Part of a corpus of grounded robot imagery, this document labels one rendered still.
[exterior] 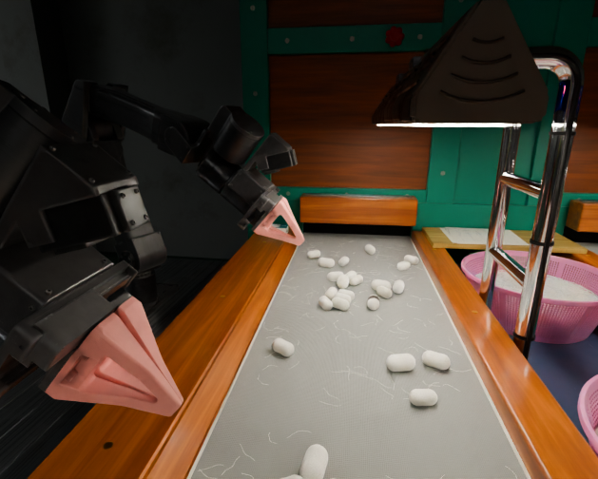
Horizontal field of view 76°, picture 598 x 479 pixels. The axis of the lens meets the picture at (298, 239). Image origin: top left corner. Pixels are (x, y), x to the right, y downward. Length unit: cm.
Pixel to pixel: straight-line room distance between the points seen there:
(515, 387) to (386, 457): 17
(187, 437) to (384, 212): 74
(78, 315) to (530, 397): 43
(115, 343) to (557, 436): 39
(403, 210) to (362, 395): 62
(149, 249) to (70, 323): 56
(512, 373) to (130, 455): 41
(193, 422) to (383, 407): 20
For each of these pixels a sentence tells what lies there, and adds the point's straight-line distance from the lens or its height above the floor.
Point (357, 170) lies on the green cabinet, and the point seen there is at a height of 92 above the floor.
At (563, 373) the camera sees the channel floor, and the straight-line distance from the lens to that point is 74.
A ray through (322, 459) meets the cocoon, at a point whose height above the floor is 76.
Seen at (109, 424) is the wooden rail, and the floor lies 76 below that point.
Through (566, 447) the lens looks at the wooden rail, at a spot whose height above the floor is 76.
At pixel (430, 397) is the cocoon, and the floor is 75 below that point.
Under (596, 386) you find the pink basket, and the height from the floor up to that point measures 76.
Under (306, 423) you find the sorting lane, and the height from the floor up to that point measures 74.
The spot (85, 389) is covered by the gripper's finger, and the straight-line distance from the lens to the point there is 30.
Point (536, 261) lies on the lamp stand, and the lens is 56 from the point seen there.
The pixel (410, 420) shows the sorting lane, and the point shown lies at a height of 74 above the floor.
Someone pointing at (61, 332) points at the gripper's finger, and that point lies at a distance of 25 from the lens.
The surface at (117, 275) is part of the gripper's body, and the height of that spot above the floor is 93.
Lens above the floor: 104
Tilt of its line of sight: 17 degrees down
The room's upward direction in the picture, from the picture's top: straight up
